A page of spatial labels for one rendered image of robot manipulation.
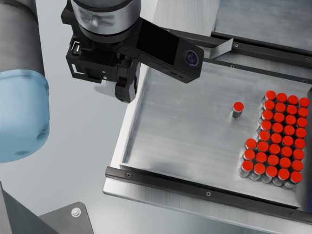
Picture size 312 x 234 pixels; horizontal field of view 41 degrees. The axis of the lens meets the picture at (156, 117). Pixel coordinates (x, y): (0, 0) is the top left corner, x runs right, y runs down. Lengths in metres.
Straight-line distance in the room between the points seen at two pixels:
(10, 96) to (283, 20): 0.82
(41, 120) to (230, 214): 0.57
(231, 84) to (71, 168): 1.02
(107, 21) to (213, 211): 0.48
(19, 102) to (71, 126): 1.55
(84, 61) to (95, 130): 1.31
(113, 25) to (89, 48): 0.09
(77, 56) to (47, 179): 1.28
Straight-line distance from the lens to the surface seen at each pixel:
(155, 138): 0.86
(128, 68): 0.53
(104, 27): 0.45
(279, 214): 0.83
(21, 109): 0.30
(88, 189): 1.75
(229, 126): 0.88
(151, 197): 0.82
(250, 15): 1.03
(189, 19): 1.01
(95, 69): 0.55
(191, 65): 0.53
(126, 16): 0.45
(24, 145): 0.32
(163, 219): 1.71
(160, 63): 0.51
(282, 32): 1.02
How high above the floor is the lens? 1.68
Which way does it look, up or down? 66 degrees down
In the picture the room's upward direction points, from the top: 1 degrees clockwise
